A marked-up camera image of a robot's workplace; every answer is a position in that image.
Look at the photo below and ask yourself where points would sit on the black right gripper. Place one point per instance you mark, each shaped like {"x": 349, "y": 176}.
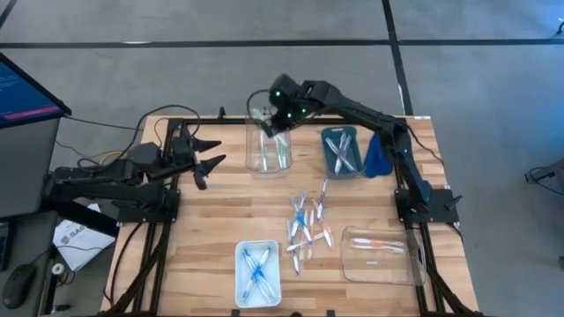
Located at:
{"x": 284, "y": 101}

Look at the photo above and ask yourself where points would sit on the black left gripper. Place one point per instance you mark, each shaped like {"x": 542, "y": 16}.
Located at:
{"x": 198, "y": 178}

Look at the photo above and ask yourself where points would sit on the small clear plastic bin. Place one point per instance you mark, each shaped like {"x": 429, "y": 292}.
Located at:
{"x": 255, "y": 158}

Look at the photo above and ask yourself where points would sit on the white plastic bin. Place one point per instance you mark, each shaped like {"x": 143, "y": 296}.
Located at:
{"x": 242, "y": 290}

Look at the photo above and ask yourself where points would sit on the large clear plastic bin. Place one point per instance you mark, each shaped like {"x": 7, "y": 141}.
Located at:
{"x": 383, "y": 270}

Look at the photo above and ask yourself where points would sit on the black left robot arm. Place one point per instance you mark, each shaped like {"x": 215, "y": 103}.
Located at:
{"x": 88, "y": 185}

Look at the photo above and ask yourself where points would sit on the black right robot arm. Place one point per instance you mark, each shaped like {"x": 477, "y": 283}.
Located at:
{"x": 352, "y": 108}

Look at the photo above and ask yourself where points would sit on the teal plastic basket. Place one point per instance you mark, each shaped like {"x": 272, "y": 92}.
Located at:
{"x": 328, "y": 167}

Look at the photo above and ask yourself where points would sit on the blue cloth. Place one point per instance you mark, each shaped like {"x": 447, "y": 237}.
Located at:
{"x": 374, "y": 163}

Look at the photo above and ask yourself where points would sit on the white label sticker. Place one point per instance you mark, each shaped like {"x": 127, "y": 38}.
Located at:
{"x": 422, "y": 117}

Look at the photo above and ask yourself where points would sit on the white printed paper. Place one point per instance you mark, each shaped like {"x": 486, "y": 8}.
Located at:
{"x": 83, "y": 246}

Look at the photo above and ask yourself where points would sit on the white tape roll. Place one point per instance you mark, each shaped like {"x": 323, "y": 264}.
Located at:
{"x": 54, "y": 269}

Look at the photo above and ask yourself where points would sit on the computer monitor with blue screen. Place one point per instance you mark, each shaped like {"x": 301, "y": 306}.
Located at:
{"x": 22, "y": 97}

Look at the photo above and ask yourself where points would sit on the black desk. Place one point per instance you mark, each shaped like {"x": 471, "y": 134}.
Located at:
{"x": 26, "y": 238}

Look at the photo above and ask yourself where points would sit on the black computer mouse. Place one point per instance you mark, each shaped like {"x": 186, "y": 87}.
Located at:
{"x": 17, "y": 284}

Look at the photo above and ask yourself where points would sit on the gray stand leg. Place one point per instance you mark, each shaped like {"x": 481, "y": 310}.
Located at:
{"x": 551, "y": 172}

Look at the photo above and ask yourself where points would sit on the black stand foot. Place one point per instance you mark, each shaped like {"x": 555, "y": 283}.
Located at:
{"x": 560, "y": 28}

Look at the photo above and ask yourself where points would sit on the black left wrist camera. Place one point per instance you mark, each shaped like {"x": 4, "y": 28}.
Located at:
{"x": 183, "y": 150}

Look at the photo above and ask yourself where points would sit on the black metal table frame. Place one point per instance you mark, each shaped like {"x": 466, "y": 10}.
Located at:
{"x": 207, "y": 121}

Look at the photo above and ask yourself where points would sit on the black frame clamp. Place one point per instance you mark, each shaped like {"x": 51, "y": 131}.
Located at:
{"x": 221, "y": 113}

